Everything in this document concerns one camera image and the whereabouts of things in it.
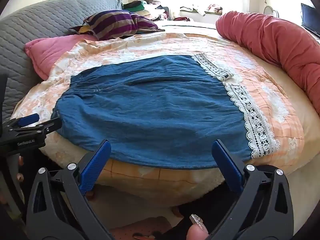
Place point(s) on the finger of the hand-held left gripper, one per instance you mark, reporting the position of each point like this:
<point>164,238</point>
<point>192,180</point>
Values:
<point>50,125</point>
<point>27,120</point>

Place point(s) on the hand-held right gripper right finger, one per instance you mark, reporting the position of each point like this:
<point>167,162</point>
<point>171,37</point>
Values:
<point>227,165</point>

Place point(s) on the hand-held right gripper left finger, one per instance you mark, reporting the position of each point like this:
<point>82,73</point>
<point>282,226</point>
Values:
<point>96,165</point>

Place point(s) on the blue pants with lace trim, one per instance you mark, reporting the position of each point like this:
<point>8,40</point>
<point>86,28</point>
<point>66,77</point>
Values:
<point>150,110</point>

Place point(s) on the person's left hand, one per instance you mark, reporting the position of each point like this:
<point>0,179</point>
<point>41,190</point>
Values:
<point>20,160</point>

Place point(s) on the person's right hand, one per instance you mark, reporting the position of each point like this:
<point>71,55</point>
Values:
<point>197,232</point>

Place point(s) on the pink blanket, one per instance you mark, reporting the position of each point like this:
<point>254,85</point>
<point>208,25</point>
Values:
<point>47,52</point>

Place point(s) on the pink floor mat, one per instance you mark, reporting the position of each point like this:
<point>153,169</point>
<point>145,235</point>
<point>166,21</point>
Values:
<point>140,227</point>

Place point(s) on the peach floral quilt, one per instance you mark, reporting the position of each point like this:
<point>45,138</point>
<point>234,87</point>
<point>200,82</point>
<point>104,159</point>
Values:
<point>262,80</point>

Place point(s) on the grey quilted headboard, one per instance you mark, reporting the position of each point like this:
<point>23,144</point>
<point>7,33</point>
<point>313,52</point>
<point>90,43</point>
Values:
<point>37,22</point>

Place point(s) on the purple striped pillow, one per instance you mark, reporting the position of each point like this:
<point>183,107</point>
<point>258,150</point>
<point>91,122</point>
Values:
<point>115,22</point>

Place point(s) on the red rolled duvet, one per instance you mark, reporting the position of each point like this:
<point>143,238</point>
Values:
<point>275,37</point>

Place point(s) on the pile of clothes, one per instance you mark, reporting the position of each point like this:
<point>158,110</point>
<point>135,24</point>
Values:
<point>140,6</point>

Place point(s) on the clothes on windowsill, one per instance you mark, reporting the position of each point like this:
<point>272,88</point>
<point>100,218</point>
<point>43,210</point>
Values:
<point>200,10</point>

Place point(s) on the black monitor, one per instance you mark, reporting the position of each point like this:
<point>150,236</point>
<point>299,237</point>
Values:
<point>310,17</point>

